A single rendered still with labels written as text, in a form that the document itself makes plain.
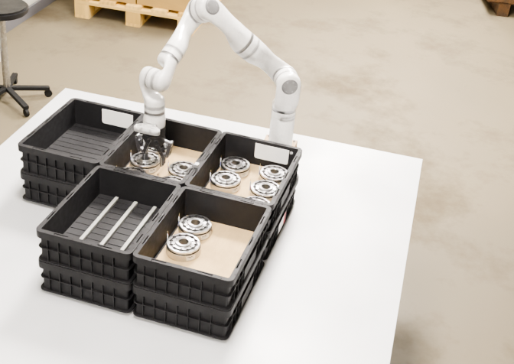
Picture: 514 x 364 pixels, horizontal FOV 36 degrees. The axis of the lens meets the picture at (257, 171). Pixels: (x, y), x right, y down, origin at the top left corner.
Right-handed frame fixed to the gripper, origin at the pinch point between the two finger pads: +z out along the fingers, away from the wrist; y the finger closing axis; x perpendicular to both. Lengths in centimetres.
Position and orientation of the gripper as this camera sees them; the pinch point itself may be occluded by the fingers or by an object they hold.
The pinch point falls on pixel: (154, 160)
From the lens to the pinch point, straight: 281.1
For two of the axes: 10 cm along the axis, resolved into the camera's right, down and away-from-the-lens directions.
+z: -0.8, 8.5, 5.2
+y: -9.5, -2.2, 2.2
